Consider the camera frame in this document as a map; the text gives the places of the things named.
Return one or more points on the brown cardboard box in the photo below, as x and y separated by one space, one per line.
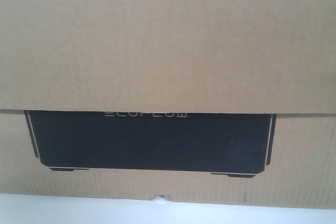
231 56

